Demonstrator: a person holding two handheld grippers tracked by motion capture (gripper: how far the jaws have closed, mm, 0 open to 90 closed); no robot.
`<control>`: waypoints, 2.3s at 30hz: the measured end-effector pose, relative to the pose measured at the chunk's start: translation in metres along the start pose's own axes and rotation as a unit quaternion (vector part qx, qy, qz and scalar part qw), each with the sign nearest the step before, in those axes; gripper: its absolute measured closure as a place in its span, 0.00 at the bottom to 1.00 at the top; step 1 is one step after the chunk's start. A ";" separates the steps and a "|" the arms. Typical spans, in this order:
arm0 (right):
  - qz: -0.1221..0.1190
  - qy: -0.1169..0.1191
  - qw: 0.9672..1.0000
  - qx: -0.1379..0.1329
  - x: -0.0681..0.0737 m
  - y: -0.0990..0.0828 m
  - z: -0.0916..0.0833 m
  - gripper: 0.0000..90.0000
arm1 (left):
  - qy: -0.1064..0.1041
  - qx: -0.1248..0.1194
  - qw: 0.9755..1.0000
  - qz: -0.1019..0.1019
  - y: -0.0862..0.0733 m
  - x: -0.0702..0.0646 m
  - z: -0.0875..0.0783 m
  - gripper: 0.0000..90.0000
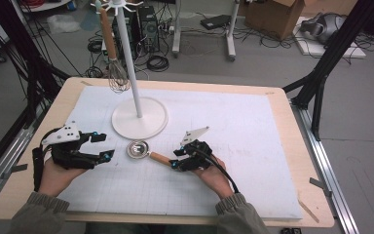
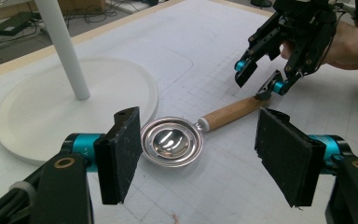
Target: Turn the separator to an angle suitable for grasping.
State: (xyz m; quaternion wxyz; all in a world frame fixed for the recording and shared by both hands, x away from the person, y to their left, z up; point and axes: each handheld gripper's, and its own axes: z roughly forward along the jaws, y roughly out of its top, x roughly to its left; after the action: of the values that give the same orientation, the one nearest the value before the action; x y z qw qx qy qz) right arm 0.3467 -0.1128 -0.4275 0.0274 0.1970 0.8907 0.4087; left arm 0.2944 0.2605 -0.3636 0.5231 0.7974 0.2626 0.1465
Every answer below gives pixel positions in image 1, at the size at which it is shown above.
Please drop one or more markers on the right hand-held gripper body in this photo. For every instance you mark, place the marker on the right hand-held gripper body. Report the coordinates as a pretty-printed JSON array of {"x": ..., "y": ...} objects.
[{"x": 198, "y": 159}]

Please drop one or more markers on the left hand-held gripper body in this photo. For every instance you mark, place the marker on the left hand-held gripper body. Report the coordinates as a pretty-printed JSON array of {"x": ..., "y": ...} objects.
[{"x": 68, "y": 156}]

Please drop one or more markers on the white rack stand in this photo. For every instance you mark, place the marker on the white rack stand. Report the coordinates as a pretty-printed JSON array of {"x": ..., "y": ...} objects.
[{"x": 142, "y": 125}]

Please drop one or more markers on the person's right hand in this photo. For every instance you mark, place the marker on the person's right hand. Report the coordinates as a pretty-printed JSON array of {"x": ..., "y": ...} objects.
[{"x": 216, "y": 180}]

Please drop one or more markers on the person's left hand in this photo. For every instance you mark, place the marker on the person's left hand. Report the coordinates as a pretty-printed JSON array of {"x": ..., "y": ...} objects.
[{"x": 55, "y": 182}]

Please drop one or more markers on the white grid mat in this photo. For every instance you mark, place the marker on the white grid mat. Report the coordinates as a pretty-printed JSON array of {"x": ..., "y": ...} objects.
[{"x": 224, "y": 130}]

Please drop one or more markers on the black computer tower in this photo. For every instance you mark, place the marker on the black computer tower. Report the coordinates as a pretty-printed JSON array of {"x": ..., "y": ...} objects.
[
  {"x": 133, "y": 29},
  {"x": 149, "y": 29}
]

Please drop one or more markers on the clear plastic bag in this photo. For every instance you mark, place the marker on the clear plastic bag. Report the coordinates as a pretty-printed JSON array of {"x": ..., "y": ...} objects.
[{"x": 61, "y": 23}]

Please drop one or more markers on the black flat device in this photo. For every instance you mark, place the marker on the black flat device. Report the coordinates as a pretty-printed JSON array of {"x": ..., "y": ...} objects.
[{"x": 216, "y": 22}]

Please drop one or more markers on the white round tabletop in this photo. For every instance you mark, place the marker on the white round tabletop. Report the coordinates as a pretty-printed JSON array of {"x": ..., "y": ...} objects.
[{"x": 45, "y": 6}]

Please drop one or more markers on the cardboard box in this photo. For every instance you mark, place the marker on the cardboard box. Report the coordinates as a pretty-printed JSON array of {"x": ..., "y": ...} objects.
[{"x": 272, "y": 19}]

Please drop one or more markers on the white floor board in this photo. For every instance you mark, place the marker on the white floor board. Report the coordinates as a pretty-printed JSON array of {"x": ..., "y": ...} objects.
[{"x": 337, "y": 52}]

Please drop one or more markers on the grey rounded device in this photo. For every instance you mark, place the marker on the grey rounded device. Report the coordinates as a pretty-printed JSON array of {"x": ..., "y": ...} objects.
[{"x": 324, "y": 27}]

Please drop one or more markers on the aluminium rail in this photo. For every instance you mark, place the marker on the aluminium rail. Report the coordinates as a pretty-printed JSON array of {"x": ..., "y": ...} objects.
[
  {"x": 16, "y": 146},
  {"x": 316, "y": 149}
]

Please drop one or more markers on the black metal frame post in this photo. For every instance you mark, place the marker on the black metal frame post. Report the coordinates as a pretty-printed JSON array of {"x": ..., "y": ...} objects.
[
  {"x": 336, "y": 48},
  {"x": 28, "y": 58}
]

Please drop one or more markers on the white floor stand frame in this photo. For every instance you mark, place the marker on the white floor stand frame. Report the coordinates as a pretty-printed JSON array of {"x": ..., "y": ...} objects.
[{"x": 176, "y": 32}]

